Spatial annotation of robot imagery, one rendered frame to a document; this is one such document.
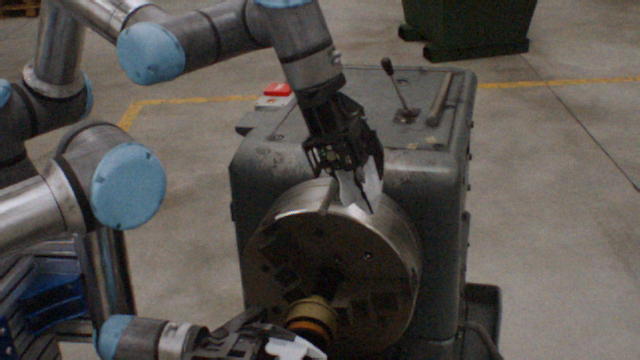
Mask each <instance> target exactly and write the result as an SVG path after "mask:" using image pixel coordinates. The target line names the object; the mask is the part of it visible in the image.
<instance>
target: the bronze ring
mask: <svg viewBox="0 0 640 360"><path fill-rule="evenodd" d="M331 304H332V302H331V301H330V300H327V299H326V298H324V297H322V296H319V295H310V298H308V299H300V300H297V301H295V302H293V303H292V304H291V305H290V306H289V307H288V309H287V312H286V324H285V327H283V329H286V330H288V331H290V332H292V333H295V334H296V335H297V336H298V337H300V338H302V339H304V340H306V341H307V342H309V343H310V344H312V345H313V346H314V347H316V348H317V349H318V350H320V351H321V352H322V353H324V354H325V355H327V353H328V351H330V348H331V347H332V346H333V344H334V341H335V337H336V336H337V335H338V334H339V332H340V329H341V319H340V316H339V314H338V312H337V311H336V310H335V309H334V308H333V307H332V306H331Z"/></svg>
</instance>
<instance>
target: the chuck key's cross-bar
mask: <svg viewBox="0 0 640 360"><path fill-rule="evenodd" d="M338 185H339V182H338V180H336V179H335V178H334V177H333V180H332V182H331V184H330V186H329V189H327V191H326V194H325V196H324V198H323V200H322V202H321V204H320V206H319V209H318V211H317V213H318V215H319V216H324V215H325V214H326V212H327V210H329V207H330V205H331V202H332V200H333V198H334V195H335V193H336V190H337V188H338Z"/></svg>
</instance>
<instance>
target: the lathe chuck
mask: <svg viewBox="0 0 640 360"><path fill-rule="evenodd" d="M329 186H330V185H320V186H311V188H306V189H302V190H299V191H297V192H294V193H292V194H290V195H288V196H286V197H283V198H282V199H280V200H279V201H278V202H277V203H275V204H274V205H273V206H272V207H271V208H270V210H269V211H268V212H267V213H266V215H265V216H264V218H263V219H262V221H261V223H260V224H259V226H258V227H257V229H256V230H255V233H254V234H253V236H252V238H251V239H250V241H249V242H248V244H247V246H246V248H245V251H244V254H243V258H242V263H241V280H242V285H243V289H244V293H245V295H246V298H247V300H248V302H249V304H250V306H253V305H254V304H256V303H257V304H259V305H261V306H262V307H264V308H266V309H267V314H268V324H271V325H275V326H278V327H280V328H283V327H285V324H286V312H287V309H288V307H289V306H290V304H289V303H288V302H287V301H286V300H285V299H283V298H282V297H281V293H282V291H283V289H285V288H283V287H282V286H281V285H280V284H279V283H278V282H277V281H276V280H275V278H274V276H273V273H274V271H275V269H276V268H275V267H274V266H273V265H272V264H271V263H270V262H269V260H268V259H267V258H266V257H265V256H264V255H263V254H262V253H261V252H260V251H259V249H260V248H261V246H262V244H263V243H264V241H265V239H266V236H265V235H264V234H263V233H262V232H261V230H262V229H263V225H265V224H266V222H268V221H269V220H271V219H272V218H274V217H275V220H276V221H277V222H278V223H279V224H280V225H281V227H282V228H283V229H285V230H286V232H287V233H288V234H289V235H290V237H291V238H292V239H293V240H294V241H295V242H296V243H297V244H298V245H299V247H300V248H301V249H302V250H303V251H304V252H305V253H306V254H307V255H308V257H309V258H310V259H311V260H312V261H313V262H314V263H315V264H316V265H317V266H326V267H331V268H334V269H336V270H338V271H339V272H341V273H342V274H343V275H344V276H345V278H346V279H347V280H350V279H394V277H411V276H412V280H413V286H414V287H413V290H414V292H413V293H412V296H403V299H402V303H401V307H400V311H374V313H372V317H371V318H354V320H353V323H352V326H351V327H341V329H340V332H339V334H338V335H337V336H336V337H335V341H334V344H333V346H332V347H331V348H330V351H328V353H327V355H326V357H328V358H357V357H362V356H366V355H370V354H373V353H376V352H379V351H381V350H383V349H385V348H386V347H388V346H389V345H391V344H392V343H393V342H395V341H396V340H397V339H398V338H399V337H400V336H401V335H402V333H403V332H404V331H405V329H406V328H407V326H408V323H409V321H410V319H411V316H412V313H413V309H414V305H415V300H416V296H417V291H419V287H420V282H421V275H422V261H421V255H420V251H419V248H418V245H416V243H415V240H414V238H413V236H412V234H411V233H410V230H409V229H408V227H407V226H406V224H405V223H404V222H403V221H402V220H401V218H400V217H399V216H398V215H397V214H396V213H395V212H393V211H392V210H391V209H390V208H389V207H387V206H386V205H385V204H383V203H382V202H380V205H379V208H378V210H377V212H376V214H371V215H369V214H367V213H365V212H364V211H362V210H361V209H360V208H358V207H357V206H356V205H355V204H354V203H353V204H352V205H350V206H349V207H345V206H344V205H343V204H333V203H331V205H330V207H329V210H327V212H326V214H325V215H324V216H319V215H318V213H317V211H318V209H319V206H320V204H321V202H322V200H323V198H324V196H325V194H326V191H327V189H329ZM339 283H340V282H337V281H333V280H330V279H327V278H325V276H323V275H322V274H321V273H320V274H319V276H318V280H317V282H316V284H315V286H314V288H313V290H315V291H317V292H320V293H322V294H324V295H326V296H330V297H332V298H333V299H334V296H335V294H336V291H337V288H338V286H339ZM313 290H312V291H313ZM333 299H332V300H333Z"/></svg>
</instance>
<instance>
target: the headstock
mask: <svg viewBox="0 0 640 360"><path fill-rule="evenodd" d="M342 67H343V70H342V72H343V73H344V76H345V78H346V81H347V83H346V84H345V85H344V86H343V87H342V88H341V89H339V90H337V91H341V92H343V93H344V94H346V95H347V96H349V97H350V98H352V100H353V101H355V102H356V103H358V104H359V105H361V106H362V107H363V108H364V114H365V117H366V118H367V121H366V123H367V124H368V126H369V127H370V130H374V129H376V130H377V135H378V137H379V139H380V140H381V142H382V145H383V148H384V152H385V164H384V176H383V188H382V193H384V194H386V195H387V196H389V197H390V198H391V199H392V200H394V201H395V202H396V203H397V204H398V205H399V206H400V207H401V208H402V209H403V210H404V211H405V212H406V213H407V215H408V216H409V217H410V219H411V220H412V222H413V224H414V225H415V227H416V229H418V233H419V235H420V238H421V241H422V245H423V251H424V266H423V272H422V276H423V277H422V276H421V282H420V287H419V291H417V296H416V300H415V305H414V309H413V313H412V316H411V319H410V321H409V323H408V326H407V328H406V329H405V331H404V332H403V333H402V335H401V336H409V337H417V338H427V339H435V340H444V339H448V338H450V337H452V336H453V335H454V334H455V332H456V330H457V322H458V305H459V271H460V256H461V248H460V239H461V227H462V221H467V213H465V207H466V200H467V193H468V191H470V192H471V184H469V164H470V160H471V161H472V158H473V154H472V153H470V144H471V141H470V134H471V128H474V121H472V116H473V110H474V104H475V97H476V91H477V86H478V79H477V76H476V74H475V73H474V72H473V71H472V70H469V69H459V68H455V67H426V66H393V70H394V76H395V79H396V81H397V83H398V86H399V88H400V90H401V92H402V95H403V97H404V100H405V102H406V104H407V107H409V108H410V109H411V110H412V111H415V112H417V113H418V115H417V116H414V117H403V116H401V115H400V113H401V112H402V111H403V106H402V104H401V102H400V100H399V97H398V95H397V93H396V90H395V88H394V86H393V84H392V81H391V79H390V77H389V76H388V75H387V74H386V72H385V71H384V69H383V67H382V66H381V65H355V64H342ZM447 72H450V73H452V74H453V80H452V83H451V85H450V88H449V91H448V94H447V96H446V100H445V103H444V105H443V108H442V111H441V113H440V116H439V119H438V122H437V124H436V125H435V126H429V125H428V124H427V118H428V115H429V113H430V110H431V108H432V105H433V103H434V100H435V97H436V95H437V92H438V90H439V87H440V85H441V82H442V80H443V77H444V75H445V74H446V73H447ZM257 112H276V113H277V114H276V115H274V116H271V117H268V118H265V119H264V120H263V121H262V122H261V123H260V124H259V126H258V127H256V128H253V129H252V130H250V131H249V133H248V134H247V135H246V136H245V138H244V139H243V141H242V142H240V145H239V147H238V148H237V150H236V152H235V154H234V156H233V158H232V160H231V162H230V164H229V166H228V173H229V182H230V192H231V200H232V201H231V202H230V214H231V221H234V227H235V237H236V245H237V254H238V263H239V272H241V263H242V258H243V254H244V251H245V248H246V246H247V244H248V242H249V241H250V239H251V238H252V236H253V234H254V233H255V230H256V229H257V227H258V226H259V224H260V223H261V221H262V219H263V218H264V216H265V215H266V213H267V212H268V210H269V209H270V207H271V206H272V204H273V203H274V202H275V201H276V199H277V198H278V197H279V196H281V195H282V194H283V193H284V192H287V191H288V190H289V189H291V188H293V186H295V185H297V184H299V183H301V182H304V181H307V180H311V179H315V177H314V174H313V172H312V169H311V167H310V164H309V162H308V160H307V157H306V155H305V152H304V150H303V147H302V144H303V142H304V141H305V139H306V138H307V136H308V135H309V130H308V128H307V125H306V123H305V120H304V118H303V116H302V113H301V111H300V108H299V106H298V103H297V98H296V96H294V97H293V100H292V101H291V102H290V103H289V105H288V106H287V107H261V108H260V109H259V110H258V111H257ZM431 136H434V137H435V139H436V141H437V142H430V144H428V142H427V141H426V139H425V138H429V137H431ZM418 142H419V146H418V147H417V149H415V151H414V150H410V149H406V147H407V146H408V144H418ZM395 148H397V151H398V152H391V151H390V150H392V149H395ZM390 152H391V153H390ZM257 200H258V201H257ZM272 202H273V203H272ZM249 204H250V205H249ZM411 204H412V205H411ZM431 207H432V208H431ZM446 226H447V227H446ZM435 227H436V228H435ZM437 249H438V250H437ZM427 251H428V252H427ZM440 252H441V253H440ZM421 302H422V303H421ZM422 304H423V305H422ZM432 308H433V309H432ZM414 311H415V312H414ZM436 311H437V312H436ZM436 316H437V317H436ZM440 317H441V318H440ZM424 320H425V321H424ZM426 323H427V324H426Z"/></svg>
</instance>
